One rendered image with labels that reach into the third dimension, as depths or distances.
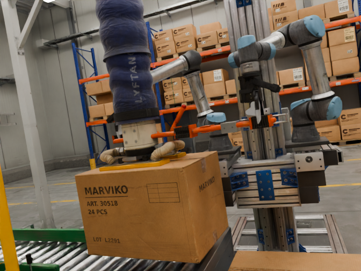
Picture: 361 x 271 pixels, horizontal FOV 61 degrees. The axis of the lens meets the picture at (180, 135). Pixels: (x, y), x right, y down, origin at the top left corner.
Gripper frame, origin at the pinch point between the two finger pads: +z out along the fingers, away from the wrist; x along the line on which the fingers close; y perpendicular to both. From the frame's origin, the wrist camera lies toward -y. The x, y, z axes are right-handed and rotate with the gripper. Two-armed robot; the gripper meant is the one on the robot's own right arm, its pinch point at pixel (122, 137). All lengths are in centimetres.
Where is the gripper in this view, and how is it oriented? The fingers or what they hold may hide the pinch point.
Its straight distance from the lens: 192.9
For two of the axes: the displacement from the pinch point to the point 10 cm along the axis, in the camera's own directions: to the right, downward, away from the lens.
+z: 1.4, 9.9, 0.7
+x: 4.2, -1.2, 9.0
